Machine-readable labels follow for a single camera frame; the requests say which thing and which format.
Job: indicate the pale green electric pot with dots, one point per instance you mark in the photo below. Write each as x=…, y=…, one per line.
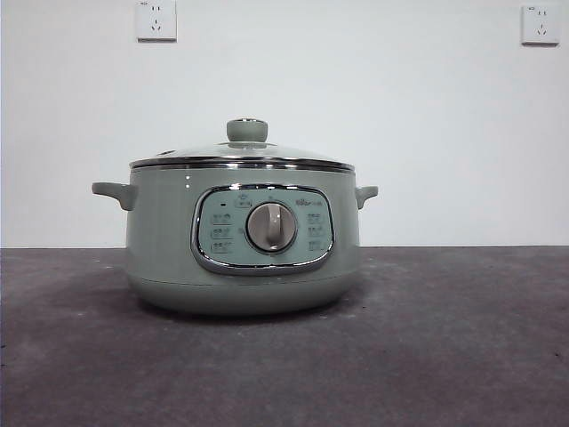
x=169, y=249

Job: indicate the glass lid with green knob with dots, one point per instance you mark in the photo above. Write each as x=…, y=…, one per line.
x=246, y=130

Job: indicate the white wall socket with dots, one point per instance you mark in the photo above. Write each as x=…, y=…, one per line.
x=540, y=26
x=156, y=22

